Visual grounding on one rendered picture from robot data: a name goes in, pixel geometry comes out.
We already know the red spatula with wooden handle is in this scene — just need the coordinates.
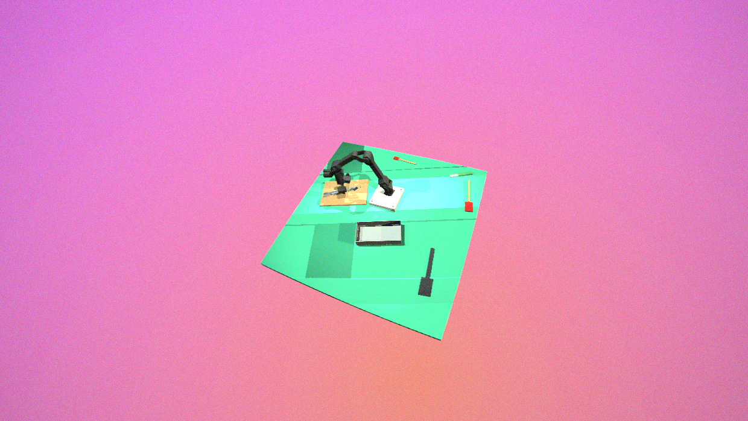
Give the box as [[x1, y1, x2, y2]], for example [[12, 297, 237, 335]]
[[464, 180, 473, 212]]

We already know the dark grey rectangular tin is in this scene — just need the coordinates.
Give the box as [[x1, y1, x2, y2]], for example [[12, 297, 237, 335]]
[[355, 220, 402, 245]]

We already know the dark grey spatula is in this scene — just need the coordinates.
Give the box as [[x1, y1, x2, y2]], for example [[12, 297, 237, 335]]
[[418, 248, 434, 297]]

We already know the light wooden board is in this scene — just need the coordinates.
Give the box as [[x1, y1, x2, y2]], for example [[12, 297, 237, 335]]
[[320, 179, 369, 206]]

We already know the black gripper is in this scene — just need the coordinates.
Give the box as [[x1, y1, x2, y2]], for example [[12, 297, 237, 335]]
[[335, 176, 347, 194]]

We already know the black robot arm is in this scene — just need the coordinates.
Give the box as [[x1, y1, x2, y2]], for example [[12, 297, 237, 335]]
[[323, 150, 395, 196]]

